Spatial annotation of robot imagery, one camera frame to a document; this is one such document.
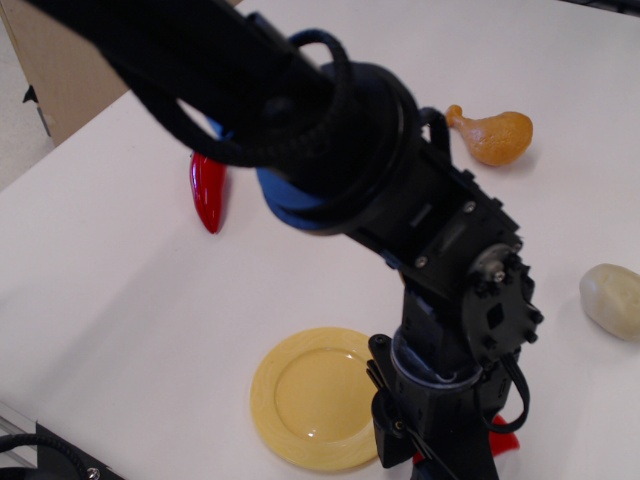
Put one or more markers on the beige toy potato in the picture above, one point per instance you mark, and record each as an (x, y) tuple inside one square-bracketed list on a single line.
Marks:
[(610, 297)]

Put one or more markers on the red and white toy sushi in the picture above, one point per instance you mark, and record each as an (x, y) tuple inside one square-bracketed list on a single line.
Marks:
[(499, 443)]

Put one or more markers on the red toy chili pepper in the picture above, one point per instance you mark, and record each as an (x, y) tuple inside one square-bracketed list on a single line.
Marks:
[(207, 180)]

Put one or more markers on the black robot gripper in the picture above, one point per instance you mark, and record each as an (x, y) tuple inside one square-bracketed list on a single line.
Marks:
[(415, 410)]

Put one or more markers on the toy chicken drumstick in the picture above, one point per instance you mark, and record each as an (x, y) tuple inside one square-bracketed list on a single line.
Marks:
[(495, 141)]

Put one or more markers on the yellow plastic plate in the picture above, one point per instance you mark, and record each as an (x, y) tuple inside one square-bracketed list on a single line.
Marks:
[(311, 397)]

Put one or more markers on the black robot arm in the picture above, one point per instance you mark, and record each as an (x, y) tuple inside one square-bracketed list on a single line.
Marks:
[(341, 147)]

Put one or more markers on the black corner bracket with screw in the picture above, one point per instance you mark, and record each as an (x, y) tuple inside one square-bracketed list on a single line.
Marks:
[(57, 464)]

